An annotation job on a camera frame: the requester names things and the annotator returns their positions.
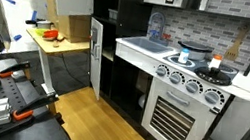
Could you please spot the white dispenser fridge door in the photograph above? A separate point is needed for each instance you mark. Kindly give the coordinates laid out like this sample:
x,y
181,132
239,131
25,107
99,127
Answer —
x,y
96,62

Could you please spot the grey plastic sink basin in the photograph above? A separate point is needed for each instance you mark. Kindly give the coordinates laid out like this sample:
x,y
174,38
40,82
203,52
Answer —
x,y
146,44

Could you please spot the grey stove knob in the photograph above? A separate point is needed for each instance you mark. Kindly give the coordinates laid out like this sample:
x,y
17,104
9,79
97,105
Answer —
x,y
192,86
161,71
212,97
175,78

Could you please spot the black white toy kitchen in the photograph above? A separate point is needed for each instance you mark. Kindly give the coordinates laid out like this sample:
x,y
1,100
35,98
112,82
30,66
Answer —
x,y
133,17

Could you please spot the white shaker blue cap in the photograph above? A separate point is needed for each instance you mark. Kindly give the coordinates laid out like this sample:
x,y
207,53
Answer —
x,y
184,56

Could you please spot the grey toy faucet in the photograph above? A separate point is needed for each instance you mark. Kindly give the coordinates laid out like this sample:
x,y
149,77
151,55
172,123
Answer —
x,y
157,17

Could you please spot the large brown cardboard box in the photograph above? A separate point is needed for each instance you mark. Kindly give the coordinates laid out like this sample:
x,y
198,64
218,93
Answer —
x,y
74,26

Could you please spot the grey lidded toy pot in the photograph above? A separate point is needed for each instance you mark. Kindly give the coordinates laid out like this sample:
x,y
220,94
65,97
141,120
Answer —
x,y
195,50

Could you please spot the small wooden spoon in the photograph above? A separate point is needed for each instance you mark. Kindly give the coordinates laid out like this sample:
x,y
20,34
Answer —
x,y
56,43

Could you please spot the light wooden side table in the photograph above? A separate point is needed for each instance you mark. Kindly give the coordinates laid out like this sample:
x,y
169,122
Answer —
x,y
51,46

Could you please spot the red bowl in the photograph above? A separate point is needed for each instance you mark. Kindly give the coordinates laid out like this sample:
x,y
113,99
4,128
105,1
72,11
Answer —
x,y
50,34

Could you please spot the black lidded frying pan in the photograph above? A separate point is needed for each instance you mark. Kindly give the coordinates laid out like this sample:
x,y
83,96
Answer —
x,y
213,75

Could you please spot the white shaker orange cap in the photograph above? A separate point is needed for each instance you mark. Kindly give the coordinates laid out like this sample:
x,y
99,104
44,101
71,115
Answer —
x,y
215,62

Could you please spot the green plastic bowl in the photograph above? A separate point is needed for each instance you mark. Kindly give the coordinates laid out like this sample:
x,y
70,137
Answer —
x,y
39,31

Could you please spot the black orange bar clamp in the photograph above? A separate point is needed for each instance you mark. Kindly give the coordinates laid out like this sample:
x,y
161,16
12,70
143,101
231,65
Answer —
x,y
33,106
13,69

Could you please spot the black perforated mounting table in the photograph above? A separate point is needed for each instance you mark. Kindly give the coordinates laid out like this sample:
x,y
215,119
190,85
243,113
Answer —
x,y
37,133

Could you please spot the wooden slotted spatula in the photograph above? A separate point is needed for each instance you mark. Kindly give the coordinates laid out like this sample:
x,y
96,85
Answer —
x,y
233,51

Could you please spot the white board blue tape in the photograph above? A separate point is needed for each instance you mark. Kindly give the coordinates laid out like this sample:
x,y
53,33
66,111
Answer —
x,y
18,19

